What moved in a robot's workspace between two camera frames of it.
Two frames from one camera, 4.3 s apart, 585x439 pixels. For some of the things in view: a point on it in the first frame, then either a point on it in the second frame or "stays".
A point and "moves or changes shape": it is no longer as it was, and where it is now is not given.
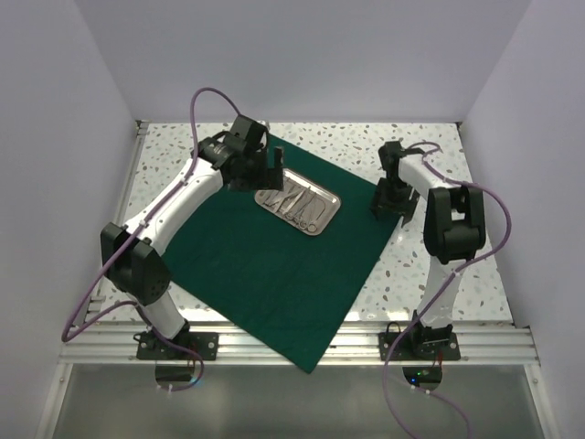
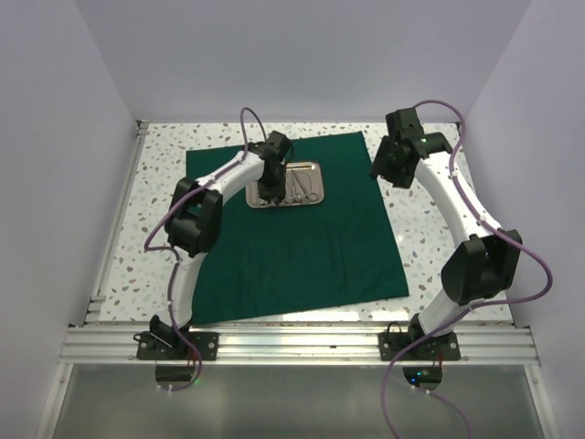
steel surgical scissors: [305, 222] to [305, 184]
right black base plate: [420, 346] stays
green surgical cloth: [284, 267] moves or changes shape
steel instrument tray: [302, 204] moves or changes shape
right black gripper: [402, 208] to [381, 167]
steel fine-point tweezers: [292, 202] to [290, 190]
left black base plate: [153, 347] stays
